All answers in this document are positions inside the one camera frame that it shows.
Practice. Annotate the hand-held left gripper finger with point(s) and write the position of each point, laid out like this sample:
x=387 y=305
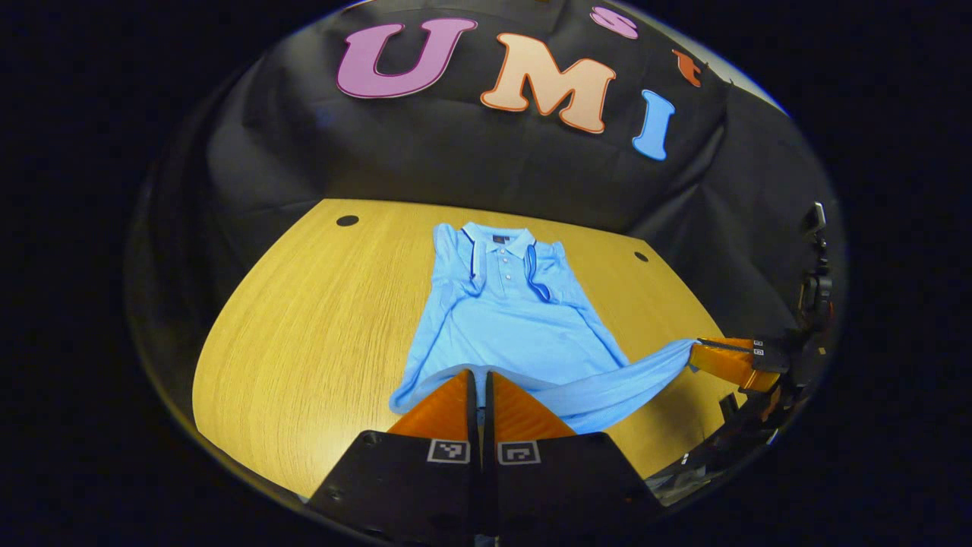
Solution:
x=472 y=414
x=489 y=414

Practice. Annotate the light blue T-shirt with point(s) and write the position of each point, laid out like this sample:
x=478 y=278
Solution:
x=516 y=334

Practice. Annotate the black backdrop cloth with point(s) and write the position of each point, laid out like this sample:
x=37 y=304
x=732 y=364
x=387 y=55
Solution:
x=493 y=167

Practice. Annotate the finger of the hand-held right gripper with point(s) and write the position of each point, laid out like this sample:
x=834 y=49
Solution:
x=740 y=343
x=729 y=368

